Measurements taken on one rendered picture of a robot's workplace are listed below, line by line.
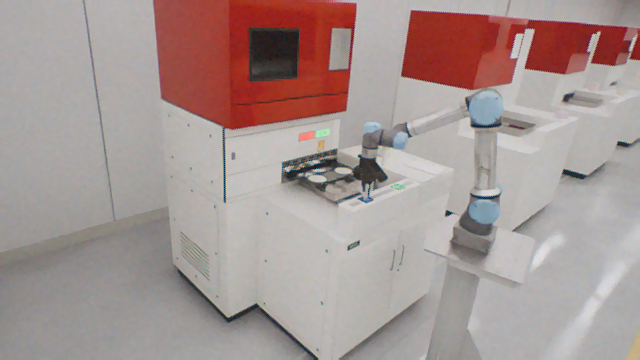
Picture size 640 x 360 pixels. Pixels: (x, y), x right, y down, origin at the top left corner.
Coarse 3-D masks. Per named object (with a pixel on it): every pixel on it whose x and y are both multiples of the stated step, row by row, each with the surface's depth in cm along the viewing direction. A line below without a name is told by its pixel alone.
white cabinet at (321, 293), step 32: (288, 224) 208; (384, 224) 203; (416, 224) 228; (288, 256) 214; (320, 256) 195; (352, 256) 192; (384, 256) 214; (416, 256) 241; (288, 288) 221; (320, 288) 200; (352, 288) 201; (384, 288) 226; (416, 288) 257; (288, 320) 228; (320, 320) 206; (352, 320) 212; (384, 320) 239; (320, 352) 213
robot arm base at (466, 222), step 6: (468, 204) 188; (468, 210) 187; (462, 216) 189; (468, 216) 186; (462, 222) 188; (468, 222) 186; (474, 222) 184; (468, 228) 185; (474, 228) 183; (480, 228) 183; (486, 228) 185; (492, 228) 186; (480, 234) 184; (486, 234) 184
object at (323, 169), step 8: (328, 160) 257; (304, 168) 242; (312, 168) 243; (320, 168) 244; (328, 168) 244; (336, 168) 246; (304, 176) 230; (328, 176) 233; (336, 176) 234; (344, 176) 235
